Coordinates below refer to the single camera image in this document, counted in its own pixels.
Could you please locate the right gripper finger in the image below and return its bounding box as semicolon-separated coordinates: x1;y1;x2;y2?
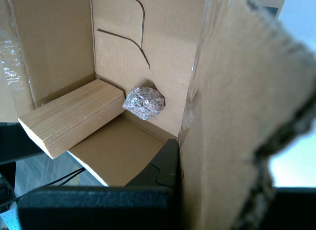
239;188;316;230
17;138;181;230

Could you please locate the light wooden block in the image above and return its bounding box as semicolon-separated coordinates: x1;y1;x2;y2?
17;78;126;160

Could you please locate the speckled beige rock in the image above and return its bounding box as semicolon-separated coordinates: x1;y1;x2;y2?
122;85;165;121

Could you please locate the brown cardboard box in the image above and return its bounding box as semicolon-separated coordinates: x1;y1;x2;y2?
0;0;316;230

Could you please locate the pale perforated panel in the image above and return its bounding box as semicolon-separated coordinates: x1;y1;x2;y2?
0;209;19;230

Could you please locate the thin black cable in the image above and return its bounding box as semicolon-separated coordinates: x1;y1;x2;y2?
0;167;85;208

